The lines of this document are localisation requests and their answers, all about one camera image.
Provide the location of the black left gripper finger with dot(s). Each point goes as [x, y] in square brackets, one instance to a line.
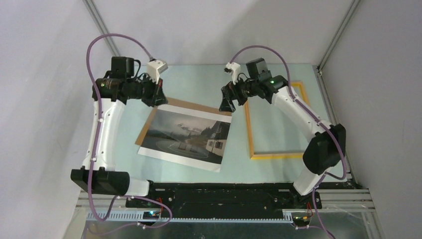
[161, 98]
[151, 97]

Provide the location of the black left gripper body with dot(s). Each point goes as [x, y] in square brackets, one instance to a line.
[137, 88]

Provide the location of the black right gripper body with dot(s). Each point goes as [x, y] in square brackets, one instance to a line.
[243, 90]

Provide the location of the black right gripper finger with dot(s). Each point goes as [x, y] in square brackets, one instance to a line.
[226, 92]
[227, 105]

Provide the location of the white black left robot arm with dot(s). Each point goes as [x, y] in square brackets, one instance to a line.
[111, 93]

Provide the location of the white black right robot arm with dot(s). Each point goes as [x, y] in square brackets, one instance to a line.
[326, 141]

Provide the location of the mountain landscape photo print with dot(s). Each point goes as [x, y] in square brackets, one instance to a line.
[204, 151]

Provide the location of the brown cardboard backing board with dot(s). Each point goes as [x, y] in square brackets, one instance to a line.
[182, 118]

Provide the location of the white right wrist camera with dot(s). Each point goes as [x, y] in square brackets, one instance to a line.
[233, 69]

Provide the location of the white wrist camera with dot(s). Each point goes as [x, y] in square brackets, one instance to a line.
[233, 69]
[154, 68]

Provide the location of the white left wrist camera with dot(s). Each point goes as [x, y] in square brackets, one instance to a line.
[154, 68]

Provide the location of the yellow wooden picture frame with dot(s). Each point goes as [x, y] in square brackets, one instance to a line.
[280, 128]

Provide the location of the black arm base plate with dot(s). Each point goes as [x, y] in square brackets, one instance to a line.
[224, 211]

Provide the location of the aluminium corner post left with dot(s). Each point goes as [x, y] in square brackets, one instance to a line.
[101, 26]

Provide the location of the aluminium corner post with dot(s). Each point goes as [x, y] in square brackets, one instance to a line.
[350, 13]
[101, 26]

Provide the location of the grey slotted cable duct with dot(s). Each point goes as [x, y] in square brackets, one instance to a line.
[147, 216]

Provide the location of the aluminium corner post right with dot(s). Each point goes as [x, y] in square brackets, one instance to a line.
[350, 13]

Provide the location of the aluminium front rail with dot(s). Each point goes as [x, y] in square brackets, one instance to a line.
[260, 199]

